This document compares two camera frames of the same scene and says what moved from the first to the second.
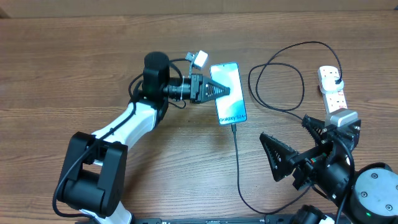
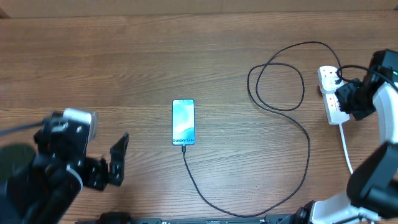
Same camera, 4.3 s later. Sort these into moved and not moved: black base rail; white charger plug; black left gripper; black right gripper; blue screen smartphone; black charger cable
Moved: blue screen smartphone; black right gripper; black charger cable; black left gripper
Not moved: white charger plug; black base rail
